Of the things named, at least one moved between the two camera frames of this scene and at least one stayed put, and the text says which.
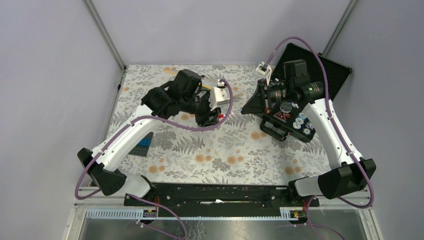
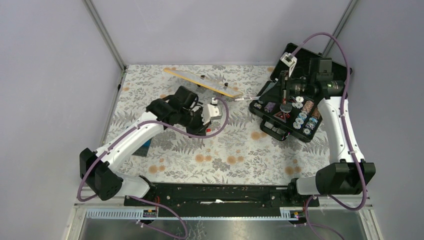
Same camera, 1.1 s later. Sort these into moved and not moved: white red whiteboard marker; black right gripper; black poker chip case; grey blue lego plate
Moved: black right gripper; white red whiteboard marker
Not moved: black poker chip case; grey blue lego plate
